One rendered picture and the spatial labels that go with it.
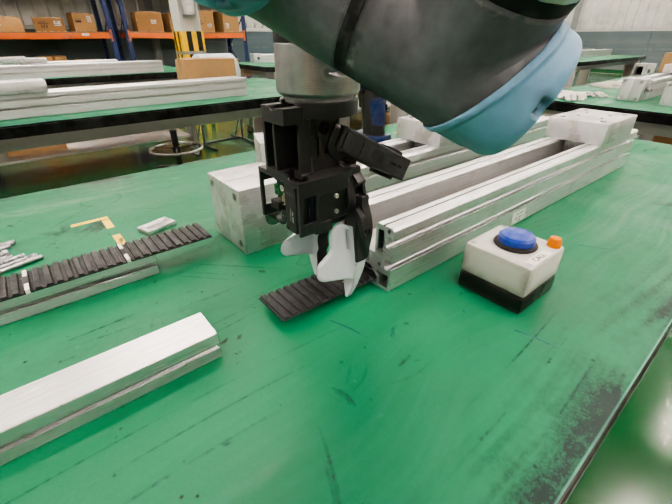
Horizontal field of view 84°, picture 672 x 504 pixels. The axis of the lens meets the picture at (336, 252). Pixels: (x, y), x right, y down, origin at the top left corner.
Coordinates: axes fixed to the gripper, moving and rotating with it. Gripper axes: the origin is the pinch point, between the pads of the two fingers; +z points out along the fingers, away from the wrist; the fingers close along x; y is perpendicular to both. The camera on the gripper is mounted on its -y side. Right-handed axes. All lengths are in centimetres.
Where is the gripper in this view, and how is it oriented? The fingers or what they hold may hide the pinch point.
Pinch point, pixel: (336, 273)
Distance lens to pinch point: 45.3
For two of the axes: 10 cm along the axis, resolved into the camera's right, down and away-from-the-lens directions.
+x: 6.3, 3.8, -6.7
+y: -7.7, 3.2, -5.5
